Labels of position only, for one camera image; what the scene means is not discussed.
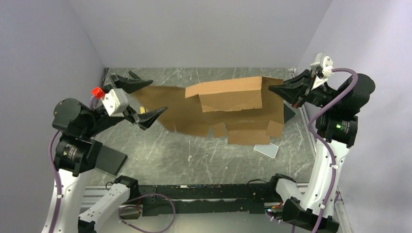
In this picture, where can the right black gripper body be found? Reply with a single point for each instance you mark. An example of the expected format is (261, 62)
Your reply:
(319, 96)

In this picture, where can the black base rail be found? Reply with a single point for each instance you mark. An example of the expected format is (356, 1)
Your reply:
(156, 200)

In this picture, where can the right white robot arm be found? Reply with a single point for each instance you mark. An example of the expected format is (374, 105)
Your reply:
(335, 128)

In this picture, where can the black foam pad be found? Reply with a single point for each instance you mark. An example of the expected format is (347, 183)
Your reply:
(288, 113)
(110, 160)

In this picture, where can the right black foam pad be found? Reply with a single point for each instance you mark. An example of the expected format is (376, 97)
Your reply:
(288, 113)

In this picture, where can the left black foam pad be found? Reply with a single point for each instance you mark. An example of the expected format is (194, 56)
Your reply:
(110, 160)

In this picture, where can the brown cardboard box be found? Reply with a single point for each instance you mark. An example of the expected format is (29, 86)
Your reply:
(244, 109)

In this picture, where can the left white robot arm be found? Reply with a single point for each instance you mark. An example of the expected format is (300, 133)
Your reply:
(74, 154)

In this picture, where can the clear plastic lid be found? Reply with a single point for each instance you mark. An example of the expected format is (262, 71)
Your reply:
(268, 150)

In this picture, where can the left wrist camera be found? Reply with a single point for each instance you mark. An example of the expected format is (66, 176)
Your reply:
(114, 101)

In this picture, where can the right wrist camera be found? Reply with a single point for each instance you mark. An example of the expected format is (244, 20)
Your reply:
(322, 68)

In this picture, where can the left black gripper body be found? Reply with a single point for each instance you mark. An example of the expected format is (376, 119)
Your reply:
(107, 121)

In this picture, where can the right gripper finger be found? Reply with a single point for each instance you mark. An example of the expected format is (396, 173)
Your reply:
(288, 94)
(299, 82)

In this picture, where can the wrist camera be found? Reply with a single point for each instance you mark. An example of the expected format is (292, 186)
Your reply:
(114, 101)
(322, 68)

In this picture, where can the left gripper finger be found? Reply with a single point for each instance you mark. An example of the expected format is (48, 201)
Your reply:
(146, 120)
(128, 85)

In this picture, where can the aluminium frame rail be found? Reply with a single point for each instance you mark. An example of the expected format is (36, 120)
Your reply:
(341, 209)

